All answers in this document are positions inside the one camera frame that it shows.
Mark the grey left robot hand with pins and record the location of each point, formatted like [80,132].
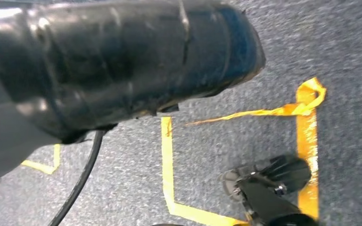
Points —
[121,62]

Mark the yellow floor tape outline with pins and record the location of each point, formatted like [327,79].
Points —
[168,162]
[43,168]

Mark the loose yellow tape strip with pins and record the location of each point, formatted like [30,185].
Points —
[262,112]

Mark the black robot foot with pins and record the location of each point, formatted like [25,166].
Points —
[262,199]

